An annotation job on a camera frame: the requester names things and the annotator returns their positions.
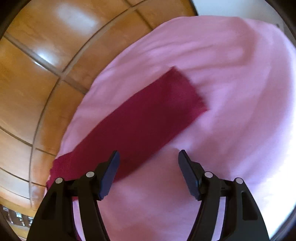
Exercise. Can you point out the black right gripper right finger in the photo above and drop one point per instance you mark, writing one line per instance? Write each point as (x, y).
(228, 205)

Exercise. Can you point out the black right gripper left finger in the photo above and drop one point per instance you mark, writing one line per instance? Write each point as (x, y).
(54, 219)

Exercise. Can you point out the dark red garment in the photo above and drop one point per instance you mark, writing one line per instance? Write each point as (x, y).
(137, 129)

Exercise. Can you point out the pink bed cover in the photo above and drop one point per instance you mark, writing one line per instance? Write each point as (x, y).
(245, 72)

